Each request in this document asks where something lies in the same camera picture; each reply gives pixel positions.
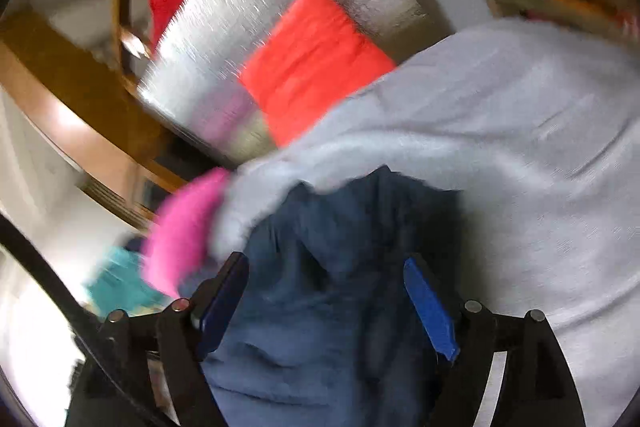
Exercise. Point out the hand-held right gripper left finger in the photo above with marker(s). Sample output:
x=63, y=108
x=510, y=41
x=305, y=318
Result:
x=220, y=307

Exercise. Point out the teal cloth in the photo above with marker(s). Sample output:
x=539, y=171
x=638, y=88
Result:
x=120, y=282

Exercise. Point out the pink pillow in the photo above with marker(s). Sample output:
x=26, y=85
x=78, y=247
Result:
x=180, y=227

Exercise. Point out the curved wooden beam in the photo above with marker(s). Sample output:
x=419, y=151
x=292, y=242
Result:
x=75, y=97

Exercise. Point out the navy blue padded jacket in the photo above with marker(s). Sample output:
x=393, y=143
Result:
x=320, y=307

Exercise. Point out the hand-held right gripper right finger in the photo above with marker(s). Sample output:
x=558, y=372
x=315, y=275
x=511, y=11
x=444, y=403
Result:
x=432, y=307

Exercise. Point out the grey bed sheet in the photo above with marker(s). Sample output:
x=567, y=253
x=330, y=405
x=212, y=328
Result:
x=500, y=132

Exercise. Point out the orange-red pillow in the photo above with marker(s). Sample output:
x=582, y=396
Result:
x=310, y=67

